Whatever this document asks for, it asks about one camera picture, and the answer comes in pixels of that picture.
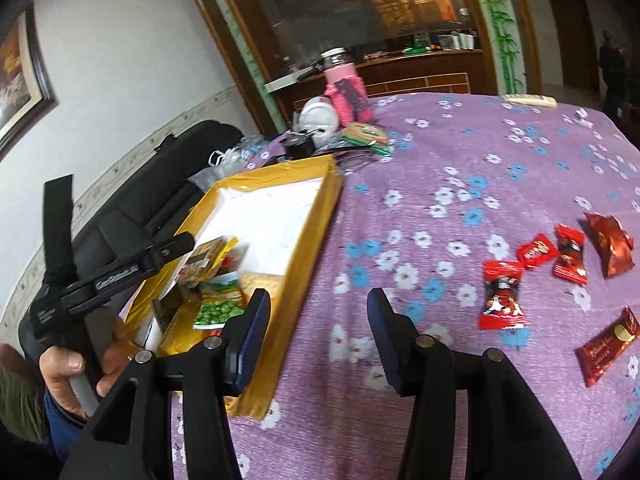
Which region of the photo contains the green red snack packet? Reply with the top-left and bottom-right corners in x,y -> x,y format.
342,122 -> 393,158

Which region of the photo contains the white bowl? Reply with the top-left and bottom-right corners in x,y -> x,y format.
299,97 -> 341,136

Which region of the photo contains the wooden counter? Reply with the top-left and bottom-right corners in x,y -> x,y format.
270,50 -> 486,111

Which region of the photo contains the clear plastic bag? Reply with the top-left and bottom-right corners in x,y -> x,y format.
190,135 -> 271,191

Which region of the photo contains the dark wooden door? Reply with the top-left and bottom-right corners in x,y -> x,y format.
542,0 -> 601,93

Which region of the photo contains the brown snack packet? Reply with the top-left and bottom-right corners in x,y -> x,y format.
177,235 -> 241,286

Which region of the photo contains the bamboo wall decoration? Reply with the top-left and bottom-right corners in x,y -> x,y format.
470,0 -> 531,96

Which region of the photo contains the small black box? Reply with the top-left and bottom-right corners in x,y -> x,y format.
285,135 -> 316,158

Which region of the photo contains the purple floral tablecloth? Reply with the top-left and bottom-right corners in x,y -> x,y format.
170,91 -> 640,480

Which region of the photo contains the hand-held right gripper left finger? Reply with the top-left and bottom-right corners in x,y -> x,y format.
60,287 -> 273,480

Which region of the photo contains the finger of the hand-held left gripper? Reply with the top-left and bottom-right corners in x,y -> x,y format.
43,175 -> 77,286
60,232 -> 196,313

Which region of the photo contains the framed wall picture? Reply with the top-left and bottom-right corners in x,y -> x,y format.
0,2 -> 56,158

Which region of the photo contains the pale cracker packet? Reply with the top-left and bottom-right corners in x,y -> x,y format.
240,270 -> 283,301

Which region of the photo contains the white remote control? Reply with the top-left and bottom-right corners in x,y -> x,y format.
502,92 -> 558,109

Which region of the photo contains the green pea snack packet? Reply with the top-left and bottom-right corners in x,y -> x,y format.
192,272 -> 248,331

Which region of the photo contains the yellow cardboard box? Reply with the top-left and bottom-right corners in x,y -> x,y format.
117,154 -> 346,418

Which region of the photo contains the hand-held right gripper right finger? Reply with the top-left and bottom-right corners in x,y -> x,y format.
366,287 -> 583,480

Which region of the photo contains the red candy packet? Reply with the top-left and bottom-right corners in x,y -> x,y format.
552,222 -> 588,286
480,260 -> 531,331
517,232 -> 558,271

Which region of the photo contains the dark red bar packet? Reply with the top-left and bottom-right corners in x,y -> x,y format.
575,305 -> 640,388

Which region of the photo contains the pink sleeved bottle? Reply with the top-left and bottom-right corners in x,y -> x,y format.
320,47 -> 373,123

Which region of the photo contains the dark red foil pouch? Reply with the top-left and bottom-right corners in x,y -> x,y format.
582,211 -> 636,281

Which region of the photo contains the person's olive clothing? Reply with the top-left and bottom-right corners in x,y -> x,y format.
0,345 -> 46,441

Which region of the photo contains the wooden framed glass partition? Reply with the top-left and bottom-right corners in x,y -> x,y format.
175,0 -> 541,136

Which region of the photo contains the person's left hand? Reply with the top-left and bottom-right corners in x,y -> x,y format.
39,342 -> 133,418

